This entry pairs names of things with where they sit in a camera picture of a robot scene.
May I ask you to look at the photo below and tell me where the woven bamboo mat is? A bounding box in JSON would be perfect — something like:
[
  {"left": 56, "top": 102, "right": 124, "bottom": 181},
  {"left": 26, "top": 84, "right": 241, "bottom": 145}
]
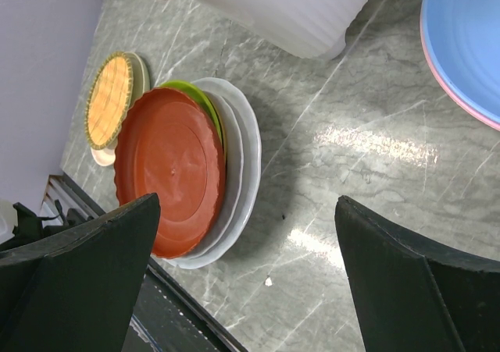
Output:
[{"left": 84, "top": 52, "right": 134, "bottom": 150}]

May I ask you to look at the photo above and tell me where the white plastic bin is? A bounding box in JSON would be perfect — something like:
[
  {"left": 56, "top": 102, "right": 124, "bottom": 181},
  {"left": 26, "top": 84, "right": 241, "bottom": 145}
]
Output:
[{"left": 196, "top": 0, "right": 368, "bottom": 59}]

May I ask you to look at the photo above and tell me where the red scalloped plate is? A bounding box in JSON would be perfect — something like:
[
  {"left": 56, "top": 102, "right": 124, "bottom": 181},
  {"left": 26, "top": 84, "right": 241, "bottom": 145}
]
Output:
[{"left": 114, "top": 88, "right": 226, "bottom": 259}]

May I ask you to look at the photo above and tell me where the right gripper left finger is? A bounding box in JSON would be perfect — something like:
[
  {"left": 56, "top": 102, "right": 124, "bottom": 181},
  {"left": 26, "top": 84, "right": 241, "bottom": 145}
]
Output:
[{"left": 1, "top": 193, "right": 161, "bottom": 351}]

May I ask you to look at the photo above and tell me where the green plate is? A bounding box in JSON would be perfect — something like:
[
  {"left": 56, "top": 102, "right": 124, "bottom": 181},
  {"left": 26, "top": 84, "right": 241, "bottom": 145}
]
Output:
[{"left": 159, "top": 80, "right": 227, "bottom": 158}]

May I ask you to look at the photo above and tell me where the white plate under stack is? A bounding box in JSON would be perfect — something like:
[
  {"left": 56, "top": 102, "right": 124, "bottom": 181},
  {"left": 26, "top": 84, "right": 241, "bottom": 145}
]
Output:
[{"left": 166, "top": 77, "right": 262, "bottom": 269}]

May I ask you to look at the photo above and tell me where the cream plate under mat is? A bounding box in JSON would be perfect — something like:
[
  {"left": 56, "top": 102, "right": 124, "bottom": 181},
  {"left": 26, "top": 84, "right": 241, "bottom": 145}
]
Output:
[{"left": 90, "top": 52, "right": 151, "bottom": 167}]

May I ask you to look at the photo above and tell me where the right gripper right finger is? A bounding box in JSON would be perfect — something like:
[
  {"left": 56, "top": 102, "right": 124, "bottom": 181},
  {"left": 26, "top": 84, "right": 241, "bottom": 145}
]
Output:
[{"left": 335, "top": 196, "right": 499, "bottom": 351}]

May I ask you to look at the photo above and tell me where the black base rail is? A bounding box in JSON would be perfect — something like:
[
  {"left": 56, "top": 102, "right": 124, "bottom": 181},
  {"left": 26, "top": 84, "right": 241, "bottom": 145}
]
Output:
[{"left": 46, "top": 172, "right": 251, "bottom": 352}]

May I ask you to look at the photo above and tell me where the pink plate under blue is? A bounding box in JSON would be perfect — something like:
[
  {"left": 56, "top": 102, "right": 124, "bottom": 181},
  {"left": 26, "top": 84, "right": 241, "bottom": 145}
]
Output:
[{"left": 420, "top": 23, "right": 499, "bottom": 131}]

